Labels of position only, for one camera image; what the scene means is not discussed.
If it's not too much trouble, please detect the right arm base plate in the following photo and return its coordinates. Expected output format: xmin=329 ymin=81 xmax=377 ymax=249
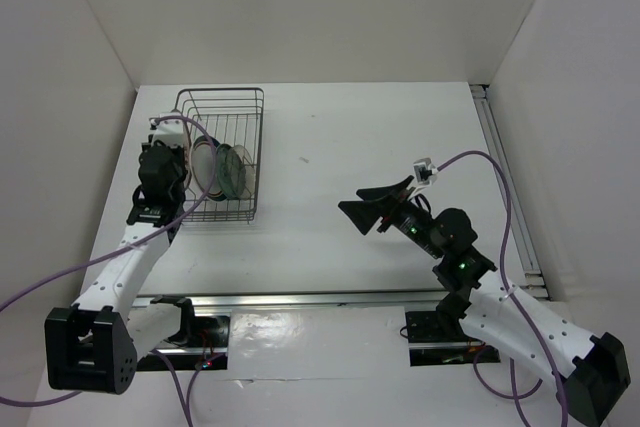
xmin=399 ymin=310 xmax=486 ymax=367

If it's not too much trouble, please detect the clear glass plate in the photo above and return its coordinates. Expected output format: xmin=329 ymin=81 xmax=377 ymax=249
xmin=234 ymin=145 xmax=256 ymax=200

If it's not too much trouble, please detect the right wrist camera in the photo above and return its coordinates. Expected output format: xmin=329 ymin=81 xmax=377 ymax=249
xmin=413 ymin=158 xmax=439 ymax=186

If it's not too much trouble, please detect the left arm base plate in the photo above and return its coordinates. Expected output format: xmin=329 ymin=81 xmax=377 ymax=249
xmin=156 ymin=315 xmax=230 ymax=372

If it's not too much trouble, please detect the orange sunburst plate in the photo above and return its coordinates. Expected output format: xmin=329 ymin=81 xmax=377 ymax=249
xmin=183 ymin=123 xmax=192 ymax=189

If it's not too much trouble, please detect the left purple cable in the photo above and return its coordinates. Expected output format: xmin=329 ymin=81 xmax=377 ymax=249
xmin=0 ymin=115 xmax=224 ymax=427

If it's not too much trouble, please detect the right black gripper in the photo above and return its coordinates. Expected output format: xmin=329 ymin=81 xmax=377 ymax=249
xmin=338 ymin=175 xmax=444 ymax=258

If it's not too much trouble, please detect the green red rimmed plate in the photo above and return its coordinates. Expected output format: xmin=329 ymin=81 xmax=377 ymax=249
xmin=190 ymin=135 xmax=226 ymax=201

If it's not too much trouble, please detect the aluminium frame rail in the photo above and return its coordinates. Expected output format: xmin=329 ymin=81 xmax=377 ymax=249
xmin=134 ymin=82 xmax=551 ymax=309

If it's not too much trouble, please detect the grey wire dish rack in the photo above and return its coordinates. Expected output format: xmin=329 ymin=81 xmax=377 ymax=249
xmin=175 ymin=87 xmax=264 ymax=223

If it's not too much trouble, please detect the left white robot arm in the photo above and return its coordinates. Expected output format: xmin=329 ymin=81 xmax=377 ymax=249
xmin=44 ymin=112 xmax=201 ymax=394

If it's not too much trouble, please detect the blue patterned plate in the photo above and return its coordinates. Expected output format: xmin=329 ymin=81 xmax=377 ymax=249
xmin=216 ymin=144 xmax=245 ymax=200

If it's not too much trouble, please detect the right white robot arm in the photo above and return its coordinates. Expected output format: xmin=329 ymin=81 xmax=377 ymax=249
xmin=338 ymin=177 xmax=630 ymax=426

